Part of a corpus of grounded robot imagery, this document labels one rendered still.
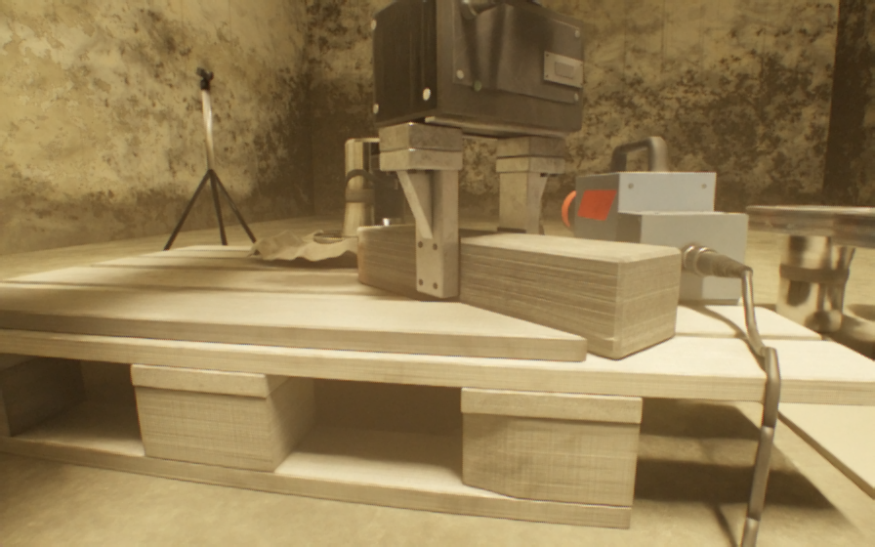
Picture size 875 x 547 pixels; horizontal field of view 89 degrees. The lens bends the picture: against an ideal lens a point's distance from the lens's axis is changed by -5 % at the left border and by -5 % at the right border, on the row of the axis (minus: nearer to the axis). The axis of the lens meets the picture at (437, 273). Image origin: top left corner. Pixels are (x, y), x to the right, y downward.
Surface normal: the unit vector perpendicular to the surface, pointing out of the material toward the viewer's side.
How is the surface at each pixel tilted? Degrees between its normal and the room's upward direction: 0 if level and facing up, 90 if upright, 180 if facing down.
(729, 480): 0
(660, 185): 90
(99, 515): 0
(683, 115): 90
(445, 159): 90
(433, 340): 90
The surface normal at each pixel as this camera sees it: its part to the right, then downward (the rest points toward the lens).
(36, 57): 0.99, 0.02
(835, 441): 0.00, -0.99
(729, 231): 0.00, 0.17
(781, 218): -0.92, 0.07
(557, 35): 0.61, 0.13
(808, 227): -0.75, 0.12
